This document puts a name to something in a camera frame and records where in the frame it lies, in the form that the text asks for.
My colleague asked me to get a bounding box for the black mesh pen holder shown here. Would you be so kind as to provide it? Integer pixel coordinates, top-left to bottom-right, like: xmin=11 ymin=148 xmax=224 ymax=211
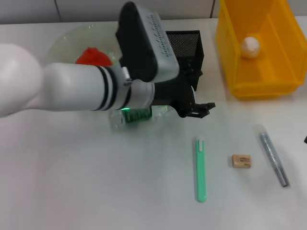
xmin=165 ymin=30 xmax=205 ymax=92

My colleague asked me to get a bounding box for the clear water bottle green label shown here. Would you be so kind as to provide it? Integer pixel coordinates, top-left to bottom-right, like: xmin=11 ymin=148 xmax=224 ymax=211
xmin=109 ymin=105 xmax=175 ymax=132

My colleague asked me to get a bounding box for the silver glitter pen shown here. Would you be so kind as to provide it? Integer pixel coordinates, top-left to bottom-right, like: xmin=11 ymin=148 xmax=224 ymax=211
xmin=253 ymin=124 xmax=290 ymax=188

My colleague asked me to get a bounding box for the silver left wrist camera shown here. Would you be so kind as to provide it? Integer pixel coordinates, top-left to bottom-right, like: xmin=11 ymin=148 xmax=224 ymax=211
xmin=115 ymin=1 xmax=180 ymax=83

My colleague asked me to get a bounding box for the clear glass fruit plate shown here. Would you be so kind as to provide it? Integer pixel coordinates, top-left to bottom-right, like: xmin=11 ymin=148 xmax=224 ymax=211
xmin=47 ymin=23 xmax=123 ymax=67

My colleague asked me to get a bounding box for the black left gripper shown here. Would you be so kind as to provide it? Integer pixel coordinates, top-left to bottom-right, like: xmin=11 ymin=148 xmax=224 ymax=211
xmin=153 ymin=70 xmax=216 ymax=119

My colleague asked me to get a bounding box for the white paper ball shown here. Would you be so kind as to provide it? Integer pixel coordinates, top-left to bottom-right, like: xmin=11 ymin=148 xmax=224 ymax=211
xmin=240 ymin=36 xmax=261 ymax=58

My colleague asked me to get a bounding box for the beige eraser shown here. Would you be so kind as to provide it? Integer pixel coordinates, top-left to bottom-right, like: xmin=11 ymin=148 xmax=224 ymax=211
xmin=231 ymin=154 xmax=252 ymax=169

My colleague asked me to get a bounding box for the yellow plastic storage bin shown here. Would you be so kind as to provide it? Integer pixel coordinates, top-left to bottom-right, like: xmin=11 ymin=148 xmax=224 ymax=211
xmin=215 ymin=0 xmax=307 ymax=100

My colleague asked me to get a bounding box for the green pen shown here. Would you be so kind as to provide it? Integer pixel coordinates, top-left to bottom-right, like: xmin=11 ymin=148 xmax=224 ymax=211
xmin=193 ymin=136 xmax=207 ymax=203

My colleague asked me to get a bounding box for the orange fruit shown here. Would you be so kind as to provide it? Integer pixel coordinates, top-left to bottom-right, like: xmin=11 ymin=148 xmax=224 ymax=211
xmin=76 ymin=47 xmax=115 ymax=66

